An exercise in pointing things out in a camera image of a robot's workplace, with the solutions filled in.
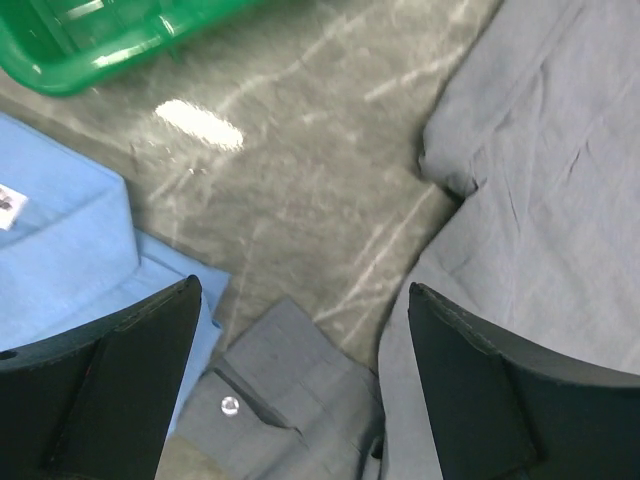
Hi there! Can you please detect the green plastic tray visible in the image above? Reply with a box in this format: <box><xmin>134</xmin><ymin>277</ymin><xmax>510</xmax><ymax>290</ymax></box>
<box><xmin>1</xmin><ymin>0</ymin><xmax>255</xmax><ymax>96</ymax></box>

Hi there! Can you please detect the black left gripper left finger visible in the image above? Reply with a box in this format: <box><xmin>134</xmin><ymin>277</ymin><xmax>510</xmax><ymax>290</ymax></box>
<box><xmin>1</xmin><ymin>276</ymin><xmax>202</xmax><ymax>479</ymax></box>

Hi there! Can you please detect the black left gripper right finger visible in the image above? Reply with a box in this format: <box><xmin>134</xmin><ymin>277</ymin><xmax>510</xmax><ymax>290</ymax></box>
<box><xmin>408</xmin><ymin>283</ymin><xmax>639</xmax><ymax>479</ymax></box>

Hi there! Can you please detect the grey long sleeve shirt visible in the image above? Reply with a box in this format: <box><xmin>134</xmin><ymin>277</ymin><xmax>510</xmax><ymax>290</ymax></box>
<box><xmin>178</xmin><ymin>1</ymin><xmax>639</xmax><ymax>479</ymax></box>

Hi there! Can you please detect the folded light blue shirt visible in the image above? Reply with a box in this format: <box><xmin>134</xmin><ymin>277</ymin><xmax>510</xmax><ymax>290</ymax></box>
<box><xmin>1</xmin><ymin>115</ymin><xmax>230</xmax><ymax>416</ymax></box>

